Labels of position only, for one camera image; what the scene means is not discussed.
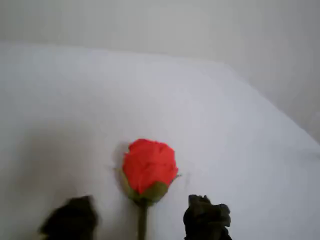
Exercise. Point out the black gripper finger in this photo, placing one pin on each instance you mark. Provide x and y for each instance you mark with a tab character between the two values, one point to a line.
72	220
205	220

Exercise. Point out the red rose with green stem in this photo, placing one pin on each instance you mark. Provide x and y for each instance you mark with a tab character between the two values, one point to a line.
150	165

